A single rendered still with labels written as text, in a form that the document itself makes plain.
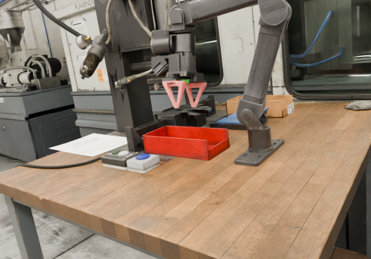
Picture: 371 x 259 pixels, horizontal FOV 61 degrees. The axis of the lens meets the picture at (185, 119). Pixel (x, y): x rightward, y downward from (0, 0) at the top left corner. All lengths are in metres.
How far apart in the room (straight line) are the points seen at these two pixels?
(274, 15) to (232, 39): 0.99
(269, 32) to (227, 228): 0.48
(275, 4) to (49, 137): 3.72
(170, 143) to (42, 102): 3.35
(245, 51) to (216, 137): 0.84
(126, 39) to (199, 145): 0.58
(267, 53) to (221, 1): 0.18
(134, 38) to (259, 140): 0.64
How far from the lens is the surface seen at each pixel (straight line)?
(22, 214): 1.18
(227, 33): 1.79
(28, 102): 4.14
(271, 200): 0.66
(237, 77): 1.78
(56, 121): 4.26
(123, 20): 1.28
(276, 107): 1.28
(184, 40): 0.89
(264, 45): 0.83
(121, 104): 1.36
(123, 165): 0.92
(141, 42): 1.22
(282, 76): 1.61
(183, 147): 0.92
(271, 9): 0.81
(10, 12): 5.82
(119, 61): 1.32
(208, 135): 1.00
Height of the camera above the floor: 1.21
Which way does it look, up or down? 12 degrees down
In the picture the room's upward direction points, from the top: 8 degrees counter-clockwise
